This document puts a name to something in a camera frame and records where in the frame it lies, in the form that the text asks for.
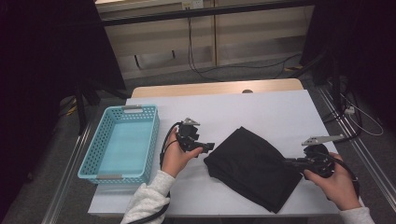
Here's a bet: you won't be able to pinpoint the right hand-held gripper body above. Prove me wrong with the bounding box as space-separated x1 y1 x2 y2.
301 133 346 180

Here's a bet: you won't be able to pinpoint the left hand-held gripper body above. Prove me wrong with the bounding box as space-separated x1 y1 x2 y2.
176 117 205 153

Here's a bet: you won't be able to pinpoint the black shorts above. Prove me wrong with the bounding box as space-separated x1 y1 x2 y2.
204 126 304 215

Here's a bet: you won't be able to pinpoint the light blue plastic basket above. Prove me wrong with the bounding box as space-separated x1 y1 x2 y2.
77 105 161 185

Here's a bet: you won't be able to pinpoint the person's left hand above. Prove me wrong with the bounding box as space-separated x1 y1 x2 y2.
161 136 204 179

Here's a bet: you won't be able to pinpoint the person's right hand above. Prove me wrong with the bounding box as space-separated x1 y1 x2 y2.
303 152 362 212

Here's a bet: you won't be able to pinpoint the white table mat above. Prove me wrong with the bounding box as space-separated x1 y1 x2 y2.
88 89 369 217

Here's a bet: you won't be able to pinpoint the black horizontal bar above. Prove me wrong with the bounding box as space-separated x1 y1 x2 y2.
101 0 316 27

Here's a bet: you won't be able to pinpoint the black curtain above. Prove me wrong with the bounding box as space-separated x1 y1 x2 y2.
300 0 396 132
0 0 127 218

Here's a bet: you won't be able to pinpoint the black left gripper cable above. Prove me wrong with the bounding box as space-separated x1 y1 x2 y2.
127 121 183 224

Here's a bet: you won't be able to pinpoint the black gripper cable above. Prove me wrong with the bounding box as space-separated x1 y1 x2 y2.
127 121 183 224
321 151 361 199

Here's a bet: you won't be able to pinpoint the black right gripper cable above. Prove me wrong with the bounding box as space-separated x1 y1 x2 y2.
321 151 361 199

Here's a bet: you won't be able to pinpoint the aluminium floor rail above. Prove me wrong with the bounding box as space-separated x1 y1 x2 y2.
41 124 92 224
317 85 396 213

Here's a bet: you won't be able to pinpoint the black wall cable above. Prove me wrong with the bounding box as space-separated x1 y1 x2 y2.
187 15 303 76
186 15 225 83

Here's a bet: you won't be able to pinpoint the white floor cable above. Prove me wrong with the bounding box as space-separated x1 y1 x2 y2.
340 92 385 137

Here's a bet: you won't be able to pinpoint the white wall socket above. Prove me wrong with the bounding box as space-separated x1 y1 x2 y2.
181 0 205 10

